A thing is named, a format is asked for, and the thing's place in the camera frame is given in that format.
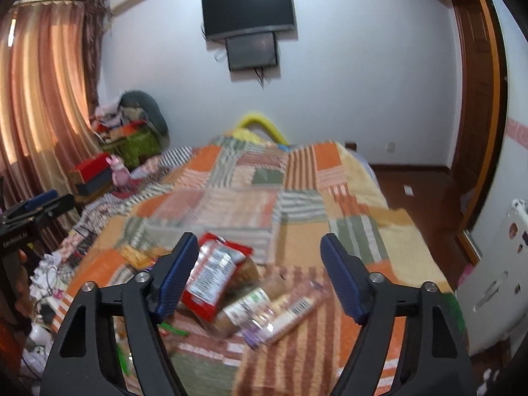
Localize patchwork orange bed blanket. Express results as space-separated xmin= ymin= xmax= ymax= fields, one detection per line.
xmin=52 ymin=137 xmax=457 ymax=395

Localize yellow pillow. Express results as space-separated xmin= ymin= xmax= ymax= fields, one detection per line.
xmin=225 ymin=113 xmax=289 ymax=146

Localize small dark wall monitor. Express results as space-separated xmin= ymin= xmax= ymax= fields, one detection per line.
xmin=225 ymin=32 xmax=278 ymax=72

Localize white label biscuit tube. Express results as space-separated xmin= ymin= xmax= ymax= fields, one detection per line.
xmin=209 ymin=275 xmax=286 ymax=338

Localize grey cushion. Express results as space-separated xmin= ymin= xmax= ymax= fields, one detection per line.
xmin=119 ymin=90 xmax=170 ymax=149

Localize clear plastic storage bin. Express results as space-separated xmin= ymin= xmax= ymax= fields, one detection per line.
xmin=117 ymin=187 xmax=283 ymax=265

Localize person's left hand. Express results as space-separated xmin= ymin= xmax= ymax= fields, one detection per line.
xmin=15 ymin=250 xmax=33 ymax=317

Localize pink plush toy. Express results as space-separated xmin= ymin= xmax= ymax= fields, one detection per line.
xmin=107 ymin=155 xmax=132 ymax=190

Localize red and black box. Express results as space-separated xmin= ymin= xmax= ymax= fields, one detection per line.
xmin=68 ymin=152 xmax=112 ymax=196

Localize black wall television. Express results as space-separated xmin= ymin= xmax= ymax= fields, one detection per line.
xmin=201 ymin=0 xmax=296 ymax=41

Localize brown cracker block packet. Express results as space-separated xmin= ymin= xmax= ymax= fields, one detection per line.
xmin=226 ymin=257 xmax=259 ymax=293

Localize purple cracker packet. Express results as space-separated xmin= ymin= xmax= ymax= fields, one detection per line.
xmin=241 ymin=279 xmax=330 ymax=349

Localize orange pink curtain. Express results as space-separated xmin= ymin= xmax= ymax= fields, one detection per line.
xmin=0 ymin=0 xmax=109 ymax=252

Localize brown wooden door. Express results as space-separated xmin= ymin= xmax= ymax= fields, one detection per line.
xmin=451 ymin=0 xmax=508 ymax=232

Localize clothes pile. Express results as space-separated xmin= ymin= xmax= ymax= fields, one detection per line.
xmin=90 ymin=102 xmax=148 ymax=144

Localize red snack packet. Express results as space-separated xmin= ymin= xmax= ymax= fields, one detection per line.
xmin=181 ymin=232 xmax=253 ymax=322

